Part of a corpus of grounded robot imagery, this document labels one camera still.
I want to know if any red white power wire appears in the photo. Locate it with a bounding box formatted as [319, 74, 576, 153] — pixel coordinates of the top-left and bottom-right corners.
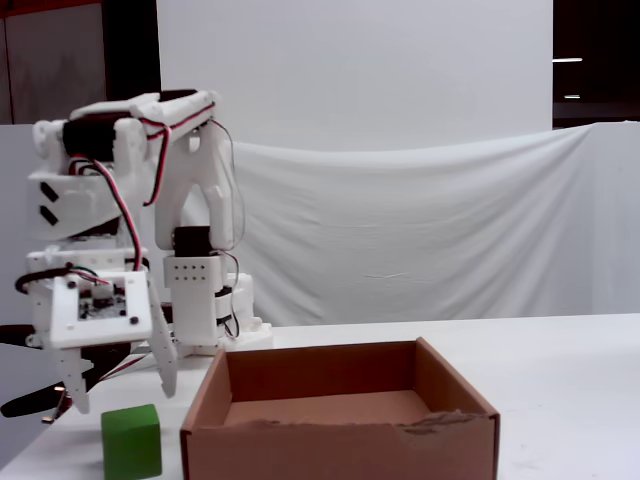
[97, 351, 154, 385]

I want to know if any white backdrop board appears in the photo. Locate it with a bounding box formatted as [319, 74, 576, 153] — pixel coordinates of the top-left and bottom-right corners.
[156, 0, 555, 152]

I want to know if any black table clamp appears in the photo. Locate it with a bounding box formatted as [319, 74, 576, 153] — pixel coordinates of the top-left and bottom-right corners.
[0, 323, 146, 424]

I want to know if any brown cardboard box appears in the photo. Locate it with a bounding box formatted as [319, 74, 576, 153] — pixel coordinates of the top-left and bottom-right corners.
[179, 336, 502, 480]

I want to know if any green cube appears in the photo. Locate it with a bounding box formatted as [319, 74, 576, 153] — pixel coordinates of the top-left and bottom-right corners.
[100, 403, 164, 479]

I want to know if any dark wooden cabinet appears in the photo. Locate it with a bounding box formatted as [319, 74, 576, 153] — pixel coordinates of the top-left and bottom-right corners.
[0, 0, 108, 126]

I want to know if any red black servo cable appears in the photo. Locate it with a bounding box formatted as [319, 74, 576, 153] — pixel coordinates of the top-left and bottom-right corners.
[68, 116, 174, 274]

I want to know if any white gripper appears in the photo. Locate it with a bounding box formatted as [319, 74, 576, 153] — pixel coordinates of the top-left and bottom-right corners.
[24, 247, 180, 415]

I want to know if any black camera cable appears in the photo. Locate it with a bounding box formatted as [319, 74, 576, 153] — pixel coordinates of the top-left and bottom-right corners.
[14, 268, 70, 294]

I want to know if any white cloth drape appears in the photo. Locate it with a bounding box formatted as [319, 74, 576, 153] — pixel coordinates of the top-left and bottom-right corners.
[0, 119, 640, 334]

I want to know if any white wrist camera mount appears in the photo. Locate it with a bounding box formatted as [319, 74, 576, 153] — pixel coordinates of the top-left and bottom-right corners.
[47, 270, 154, 350]

